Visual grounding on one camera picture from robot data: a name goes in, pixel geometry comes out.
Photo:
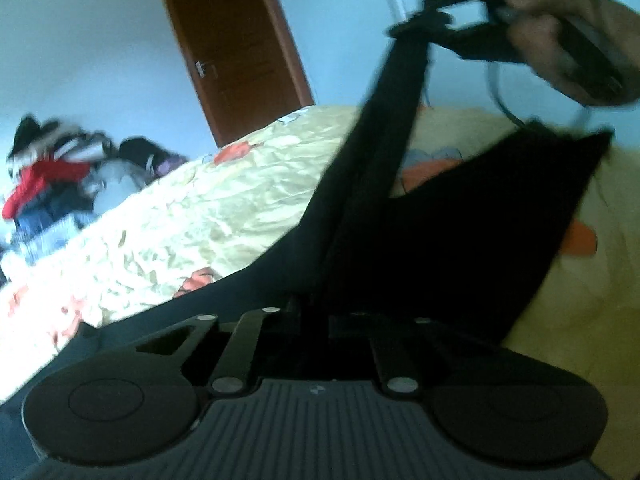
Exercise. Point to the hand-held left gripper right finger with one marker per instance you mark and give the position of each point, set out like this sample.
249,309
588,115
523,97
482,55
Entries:
390,360

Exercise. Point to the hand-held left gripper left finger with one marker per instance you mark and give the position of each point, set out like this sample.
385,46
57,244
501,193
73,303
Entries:
240,350

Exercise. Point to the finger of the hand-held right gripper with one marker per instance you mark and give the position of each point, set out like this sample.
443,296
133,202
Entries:
475,42
430,20

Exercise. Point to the black pants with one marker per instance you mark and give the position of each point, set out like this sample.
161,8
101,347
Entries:
450,240

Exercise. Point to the person's right hand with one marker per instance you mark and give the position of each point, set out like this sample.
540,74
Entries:
536,50

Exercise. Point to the yellow printed bed sheet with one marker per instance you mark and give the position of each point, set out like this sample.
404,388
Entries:
210,200

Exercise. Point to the brown wooden door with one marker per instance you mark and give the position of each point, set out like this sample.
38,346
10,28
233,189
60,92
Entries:
235,35

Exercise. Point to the white plastic bag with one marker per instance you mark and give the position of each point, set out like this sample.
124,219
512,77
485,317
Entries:
117,187

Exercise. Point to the black bag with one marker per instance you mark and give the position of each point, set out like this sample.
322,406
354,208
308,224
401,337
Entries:
142,152

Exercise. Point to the pile of clothes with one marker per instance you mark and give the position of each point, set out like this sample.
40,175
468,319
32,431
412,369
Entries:
65,180

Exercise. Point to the red jacket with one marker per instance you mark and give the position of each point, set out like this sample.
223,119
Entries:
45,180

